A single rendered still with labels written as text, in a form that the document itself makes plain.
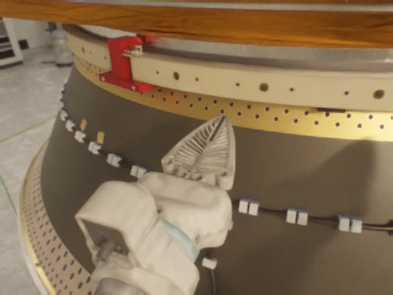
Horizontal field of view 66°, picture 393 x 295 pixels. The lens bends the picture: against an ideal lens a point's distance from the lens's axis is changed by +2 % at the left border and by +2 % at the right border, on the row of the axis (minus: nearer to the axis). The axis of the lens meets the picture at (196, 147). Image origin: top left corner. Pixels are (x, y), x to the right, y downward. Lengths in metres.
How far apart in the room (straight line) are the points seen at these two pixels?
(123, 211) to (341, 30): 0.44
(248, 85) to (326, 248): 0.30
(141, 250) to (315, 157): 0.39
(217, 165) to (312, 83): 0.22
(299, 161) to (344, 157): 0.07
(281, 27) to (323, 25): 0.06
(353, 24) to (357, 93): 0.11
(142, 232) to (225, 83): 0.35
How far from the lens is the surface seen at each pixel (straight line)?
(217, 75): 0.50
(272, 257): 0.58
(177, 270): 0.24
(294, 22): 0.55
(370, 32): 0.54
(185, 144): 0.36
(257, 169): 0.55
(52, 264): 0.92
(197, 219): 0.27
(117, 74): 0.63
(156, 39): 0.61
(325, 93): 0.49
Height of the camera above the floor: 1.85
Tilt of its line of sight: 30 degrees down
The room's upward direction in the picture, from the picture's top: 1 degrees counter-clockwise
